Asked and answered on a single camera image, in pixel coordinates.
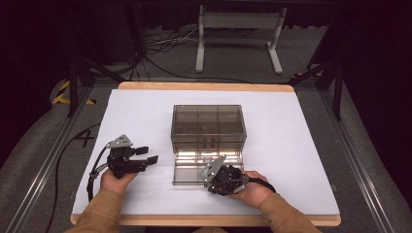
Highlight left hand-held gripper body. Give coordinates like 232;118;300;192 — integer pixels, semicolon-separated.
106;134;148;180

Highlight left hand-held gripper cable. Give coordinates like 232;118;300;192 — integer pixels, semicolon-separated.
86;145;113;203

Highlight yellow black hazard tape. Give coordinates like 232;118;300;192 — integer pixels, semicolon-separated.
51;80;97;106

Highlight white table mat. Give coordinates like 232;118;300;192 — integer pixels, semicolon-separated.
71;88;340;216

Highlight right hand-held gripper cable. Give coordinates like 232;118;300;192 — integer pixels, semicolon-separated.
247;176;277;194

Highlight smoky clear drawer cabinet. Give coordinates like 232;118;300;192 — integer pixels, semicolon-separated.
170;104;248;153

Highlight person's left hand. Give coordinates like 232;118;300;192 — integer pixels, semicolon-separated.
100;168;139;195

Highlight black metal frame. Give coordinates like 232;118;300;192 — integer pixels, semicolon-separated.
66;54;126;118
288;57;345;121

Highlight aluminium floor rail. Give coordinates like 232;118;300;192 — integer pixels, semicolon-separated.
4;86;95;233
319;90;395;233

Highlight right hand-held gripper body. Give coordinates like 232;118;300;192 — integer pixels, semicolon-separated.
200;154;251;197

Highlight grey metal stand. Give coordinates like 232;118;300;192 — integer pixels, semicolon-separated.
194;4;288;75

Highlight bundle of floor cables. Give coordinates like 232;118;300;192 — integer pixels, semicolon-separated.
142;27;200;55

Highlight long black floor cable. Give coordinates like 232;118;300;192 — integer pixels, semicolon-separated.
145;55;253;85

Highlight hand-held gripper cable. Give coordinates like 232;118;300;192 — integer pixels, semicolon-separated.
247;176;277;194
86;145;113;203

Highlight person's right hand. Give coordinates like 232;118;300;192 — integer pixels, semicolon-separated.
230;170;268;210

